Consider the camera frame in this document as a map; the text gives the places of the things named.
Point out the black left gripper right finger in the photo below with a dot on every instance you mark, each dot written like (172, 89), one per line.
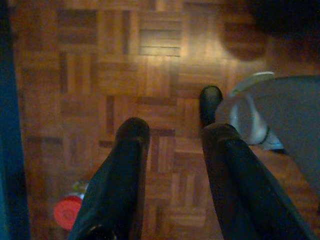
(240, 180)

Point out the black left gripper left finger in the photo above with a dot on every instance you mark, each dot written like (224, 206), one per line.
(120, 175)

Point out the bottle with red cap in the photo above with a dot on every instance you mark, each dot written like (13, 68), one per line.
(66, 213)

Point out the black robot left foot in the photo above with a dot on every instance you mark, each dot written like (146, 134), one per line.
(210, 102)

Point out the grey robot left leg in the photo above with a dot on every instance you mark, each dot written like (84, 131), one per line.
(287, 105)

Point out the dark blue furniture panel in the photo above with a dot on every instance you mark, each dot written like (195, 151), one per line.
(10, 125)

